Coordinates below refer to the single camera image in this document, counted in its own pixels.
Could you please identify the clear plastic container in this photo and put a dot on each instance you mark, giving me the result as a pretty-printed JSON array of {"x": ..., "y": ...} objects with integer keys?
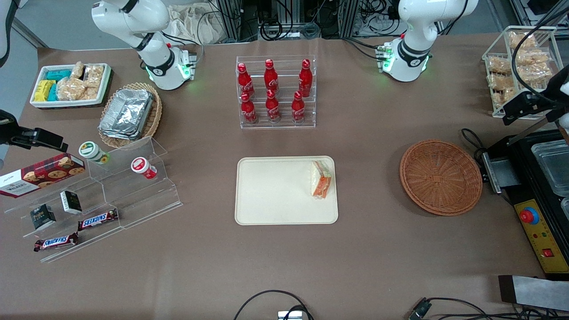
[
  {"x": 551, "y": 166},
  {"x": 565, "y": 209}
]

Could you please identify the green lid sunflower cup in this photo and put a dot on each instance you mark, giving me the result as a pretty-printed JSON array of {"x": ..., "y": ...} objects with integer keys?
[{"x": 91, "y": 151}]

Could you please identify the yellow snack packet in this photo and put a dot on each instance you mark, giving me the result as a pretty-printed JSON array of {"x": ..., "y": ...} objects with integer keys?
[{"x": 43, "y": 91}]

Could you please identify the red Coca-Cola bottle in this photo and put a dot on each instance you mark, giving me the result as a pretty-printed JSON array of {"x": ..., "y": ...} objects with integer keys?
[
  {"x": 245, "y": 82},
  {"x": 248, "y": 111},
  {"x": 270, "y": 78},
  {"x": 272, "y": 109},
  {"x": 305, "y": 80},
  {"x": 298, "y": 110}
]

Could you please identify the oval light wicker basket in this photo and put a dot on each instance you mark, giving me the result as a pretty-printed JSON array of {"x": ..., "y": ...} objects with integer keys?
[{"x": 155, "y": 111}]

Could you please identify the white rectangular snack bin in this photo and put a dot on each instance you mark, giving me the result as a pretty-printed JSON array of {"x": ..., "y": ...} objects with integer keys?
[{"x": 66, "y": 103}]

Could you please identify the cream plastic serving tray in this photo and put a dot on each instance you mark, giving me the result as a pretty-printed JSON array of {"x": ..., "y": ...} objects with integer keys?
[{"x": 275, "y": 191}]

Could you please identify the long teal snack packet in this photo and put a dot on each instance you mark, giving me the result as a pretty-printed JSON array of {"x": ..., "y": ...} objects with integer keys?
[{"x": 58, "y": 74}]

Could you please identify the clear bag of puffed snacks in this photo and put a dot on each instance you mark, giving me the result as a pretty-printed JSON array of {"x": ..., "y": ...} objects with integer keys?
[
  {"x": 500, "y": 95},
  {"x": 498, "y": 82},
  {"x": 71, "y": 89},
  {"x": 498, "y": 64},
  {"x": 94, "y": 75},
  {"x": 92, "y": 93},
  {"x": 531, "y": 56},
  {"x": 522, "y": 41},
  {"x": 533, "y": 73},
  {"x": 78, "y": 70}
]

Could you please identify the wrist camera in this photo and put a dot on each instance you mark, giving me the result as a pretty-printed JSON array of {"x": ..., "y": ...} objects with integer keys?
[
  {"x": 555, "y": 93},
  {"x": 8, "y": 126}
]

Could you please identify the small black box gold print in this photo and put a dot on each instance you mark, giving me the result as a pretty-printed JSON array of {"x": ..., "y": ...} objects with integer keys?
[{"x": 42, "y": 217}]

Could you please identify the black sealing machine yellow panel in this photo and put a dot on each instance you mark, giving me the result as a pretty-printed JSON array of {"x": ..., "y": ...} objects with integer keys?
[{"x": 524, "y": 151}]

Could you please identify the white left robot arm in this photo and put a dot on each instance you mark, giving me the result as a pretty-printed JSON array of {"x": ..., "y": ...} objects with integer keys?
[{"x": 411, "y": 53}]

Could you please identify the round brown wicker basket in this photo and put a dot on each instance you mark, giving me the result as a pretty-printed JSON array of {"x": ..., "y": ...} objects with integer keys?
[{"x": 440, "y": 186}]

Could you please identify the small silver device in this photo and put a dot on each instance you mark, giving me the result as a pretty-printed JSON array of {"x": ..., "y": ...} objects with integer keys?
[{"x": 289, "y": 316}]

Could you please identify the aluminium frame post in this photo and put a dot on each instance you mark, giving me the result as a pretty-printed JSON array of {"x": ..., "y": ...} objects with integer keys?
[
  {"x": 229, "y": 18},
  {"x": 349, "y": 18}
]

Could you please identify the clear acrylic stepped shelf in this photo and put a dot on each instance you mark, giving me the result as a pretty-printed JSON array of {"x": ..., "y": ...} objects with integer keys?
[
  {"x": 58, "y": 260},
  {"x": 142, "y": 200}
]

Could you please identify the clear acrylic bottle rack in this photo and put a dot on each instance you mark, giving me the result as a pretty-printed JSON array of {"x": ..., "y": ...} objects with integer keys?
[{"x": 284, "y": 126}]

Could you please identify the triangle sandwich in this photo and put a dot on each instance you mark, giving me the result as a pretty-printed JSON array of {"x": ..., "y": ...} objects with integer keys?
[{"x": 321, "y": 180}]

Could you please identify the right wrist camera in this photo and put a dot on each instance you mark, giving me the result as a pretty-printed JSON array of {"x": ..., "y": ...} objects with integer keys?
[{"x": 8, "y": 126}]

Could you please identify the small black box white label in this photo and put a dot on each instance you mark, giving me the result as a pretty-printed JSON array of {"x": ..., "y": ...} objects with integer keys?
[{"x": 71, "y": 202}]

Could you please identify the Snickers chocolate bar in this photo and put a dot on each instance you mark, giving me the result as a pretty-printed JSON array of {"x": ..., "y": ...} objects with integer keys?
[
  {"x": 55, "y": 242},
  {"x": 98, "y": 220}
]

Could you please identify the red emergency stop button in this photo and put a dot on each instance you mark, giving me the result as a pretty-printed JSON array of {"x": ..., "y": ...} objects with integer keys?
[{"x": 529, "y": 216}]

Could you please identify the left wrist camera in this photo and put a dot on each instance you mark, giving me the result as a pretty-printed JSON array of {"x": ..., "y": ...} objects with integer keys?
[{"x": 555, "y": 93}]

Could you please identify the red tartan Walkers cookie box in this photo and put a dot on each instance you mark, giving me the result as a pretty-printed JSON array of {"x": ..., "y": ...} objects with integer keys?
[{"x": 44, "y": 175}]

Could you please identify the small teal snack packet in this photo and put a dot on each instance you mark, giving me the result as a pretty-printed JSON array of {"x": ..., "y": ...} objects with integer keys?
[{"x": 53, "y": 93}]

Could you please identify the stack of foil trays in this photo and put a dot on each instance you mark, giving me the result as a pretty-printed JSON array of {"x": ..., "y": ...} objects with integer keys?
[{"x": 126, "y": 113}]

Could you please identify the grey strip with black end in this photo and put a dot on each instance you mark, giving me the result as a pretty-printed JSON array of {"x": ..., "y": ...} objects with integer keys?
[{"x": 538, "y": 293}]

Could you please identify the red lid cup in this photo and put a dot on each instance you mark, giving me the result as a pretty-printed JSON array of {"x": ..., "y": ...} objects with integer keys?
[{"x": 141, "y": 166}]

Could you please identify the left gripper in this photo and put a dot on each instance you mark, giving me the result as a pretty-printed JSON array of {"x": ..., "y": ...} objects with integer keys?
[{"x": 543, "y": 100}]

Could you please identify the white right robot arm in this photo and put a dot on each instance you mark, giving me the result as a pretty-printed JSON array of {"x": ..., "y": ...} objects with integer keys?
[{"x": 155, "y": 58}]

